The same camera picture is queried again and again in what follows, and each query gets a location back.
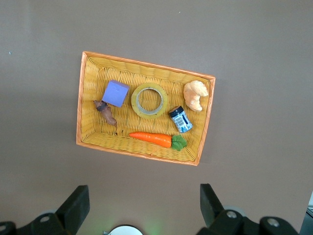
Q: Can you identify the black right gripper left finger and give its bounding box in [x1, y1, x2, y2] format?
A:
[0, 185, 90, 235]

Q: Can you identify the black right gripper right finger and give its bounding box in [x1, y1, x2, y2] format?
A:
[197, 183, 299, 235]

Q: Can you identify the yellow packing tape roll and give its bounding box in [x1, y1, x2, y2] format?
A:
[131, 82, 169, 120]

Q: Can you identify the orange toy carrot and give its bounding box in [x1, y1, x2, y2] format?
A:
[129, 132, 188, 152]

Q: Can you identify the small bottle with black cap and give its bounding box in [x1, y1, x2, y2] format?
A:
[169, 106, 194, 134]

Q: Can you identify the brown toy mouse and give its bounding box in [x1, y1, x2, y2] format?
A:
[93, 99, 118, 135]

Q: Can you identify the toy croissant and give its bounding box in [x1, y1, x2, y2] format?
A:
[183, 80, 209, 112]

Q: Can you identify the purple cube block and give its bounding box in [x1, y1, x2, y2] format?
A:
[102, 80, 130, 108]

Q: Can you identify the yellow wicker basket orange rim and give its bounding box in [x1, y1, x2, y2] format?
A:
[76, 50, 216, 166]

